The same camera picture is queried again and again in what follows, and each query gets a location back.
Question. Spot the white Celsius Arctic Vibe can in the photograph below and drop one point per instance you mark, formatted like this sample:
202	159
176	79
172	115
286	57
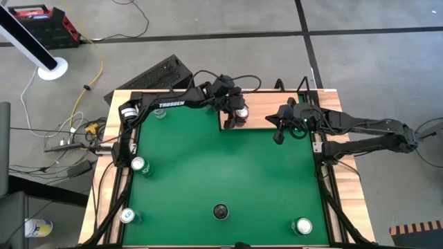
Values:
221	211
160	114

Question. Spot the black power strip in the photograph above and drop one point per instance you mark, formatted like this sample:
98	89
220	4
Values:
64	147

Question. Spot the green table mat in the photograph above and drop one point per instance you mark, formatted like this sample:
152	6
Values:
207	180

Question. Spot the blue Red Bull can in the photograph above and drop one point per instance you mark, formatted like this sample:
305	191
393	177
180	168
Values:
127	215

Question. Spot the black perforated computer case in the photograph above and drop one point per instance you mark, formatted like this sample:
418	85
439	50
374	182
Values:
159	74

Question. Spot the grey cabinet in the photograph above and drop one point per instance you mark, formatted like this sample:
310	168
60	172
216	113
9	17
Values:
4	148

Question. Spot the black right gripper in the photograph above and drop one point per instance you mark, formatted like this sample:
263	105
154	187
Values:
299	115

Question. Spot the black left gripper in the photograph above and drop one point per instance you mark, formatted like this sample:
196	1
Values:
235	102

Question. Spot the grey metal stand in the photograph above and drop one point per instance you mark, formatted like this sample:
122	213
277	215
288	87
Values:
432	131

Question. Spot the green Sprite can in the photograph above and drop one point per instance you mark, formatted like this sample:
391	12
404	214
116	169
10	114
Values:
304	226
138	163

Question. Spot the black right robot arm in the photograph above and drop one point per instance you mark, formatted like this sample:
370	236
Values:
373	124

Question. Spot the red black toolbox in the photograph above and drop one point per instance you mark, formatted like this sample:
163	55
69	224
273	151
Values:
45	27

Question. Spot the black power adapter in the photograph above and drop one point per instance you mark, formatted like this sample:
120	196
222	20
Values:
79	169

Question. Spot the white floor stand round base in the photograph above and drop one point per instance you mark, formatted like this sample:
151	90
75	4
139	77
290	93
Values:
52	69

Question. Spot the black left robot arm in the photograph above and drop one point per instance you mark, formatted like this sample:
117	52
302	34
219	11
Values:
173	103

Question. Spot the orange black striped box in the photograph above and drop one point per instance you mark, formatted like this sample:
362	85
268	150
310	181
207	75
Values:
415	238

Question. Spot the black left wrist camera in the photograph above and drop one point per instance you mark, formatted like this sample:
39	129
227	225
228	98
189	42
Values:
221	85

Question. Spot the red Fanta can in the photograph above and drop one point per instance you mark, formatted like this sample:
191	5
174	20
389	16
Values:
241	113

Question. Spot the white yellow wipes canister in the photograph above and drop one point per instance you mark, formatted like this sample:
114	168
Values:
38	228

